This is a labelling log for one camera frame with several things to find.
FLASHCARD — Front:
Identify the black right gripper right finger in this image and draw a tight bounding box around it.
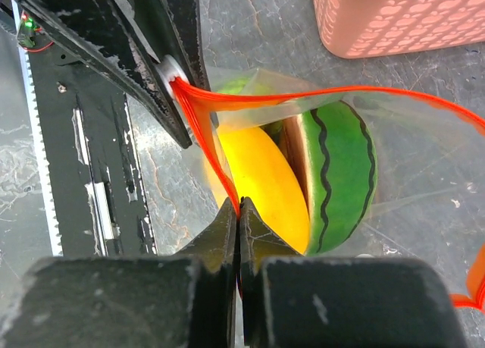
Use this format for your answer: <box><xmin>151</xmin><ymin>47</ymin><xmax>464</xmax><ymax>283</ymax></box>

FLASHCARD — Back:
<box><xmin>239</xmin><ymin>198</ymin><xmax>467</xmax><ymax>347</ymax></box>

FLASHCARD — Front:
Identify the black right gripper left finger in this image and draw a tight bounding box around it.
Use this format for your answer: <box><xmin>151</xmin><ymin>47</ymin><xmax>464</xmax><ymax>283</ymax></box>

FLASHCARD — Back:
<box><xmin>1</xmin><ymin>201</ymin><xmax>236</xmax><ymax>347</ymax></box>

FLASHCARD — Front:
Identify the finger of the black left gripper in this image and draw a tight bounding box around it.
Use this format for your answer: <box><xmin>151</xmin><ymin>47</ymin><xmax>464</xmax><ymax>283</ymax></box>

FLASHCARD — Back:
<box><xmin>15</xmin><ymin>0</ymin><xmax>192</xmax><ymax>149</ymax></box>
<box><xmin>127</xmin><ymin>0</ymin><xmax>210</xmax><ymax>90</ymax></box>

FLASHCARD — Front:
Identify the yellow toy mango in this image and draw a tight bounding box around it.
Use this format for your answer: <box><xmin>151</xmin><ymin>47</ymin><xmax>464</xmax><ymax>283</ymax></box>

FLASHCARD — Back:
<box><xmin>214</xmin><ymin>127</ymin><xmax>310</xmax><ymax>254</ymax></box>

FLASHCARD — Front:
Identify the clear zip top bag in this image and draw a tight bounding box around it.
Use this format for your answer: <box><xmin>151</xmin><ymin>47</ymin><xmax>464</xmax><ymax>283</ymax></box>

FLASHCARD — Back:
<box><xmin>157</xmin><ymin>57</ymin><xmax>484</xmax><ymax>311</ymax></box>

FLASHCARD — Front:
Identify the toy peach slice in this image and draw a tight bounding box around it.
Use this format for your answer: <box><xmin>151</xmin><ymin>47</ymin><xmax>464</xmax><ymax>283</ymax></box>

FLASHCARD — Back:
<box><xmin>280</xmin><ymin>101</ymin><xmax>378</xmax><ymax>255</ymax></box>

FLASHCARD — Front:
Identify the pink plastic basket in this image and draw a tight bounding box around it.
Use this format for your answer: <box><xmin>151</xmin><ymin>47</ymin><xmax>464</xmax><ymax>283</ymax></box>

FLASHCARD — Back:
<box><xmin>313</xmin><ymin>0</ymin><xmax>484</xmax><ymax>59</ymax></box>

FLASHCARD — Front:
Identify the green toy fruit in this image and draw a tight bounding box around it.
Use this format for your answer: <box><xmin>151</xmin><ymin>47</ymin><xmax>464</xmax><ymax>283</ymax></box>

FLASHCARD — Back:
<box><xmin>218</xmin><ymin>77</ymin><xmax>283</xmax><ymax>139</ymax></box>

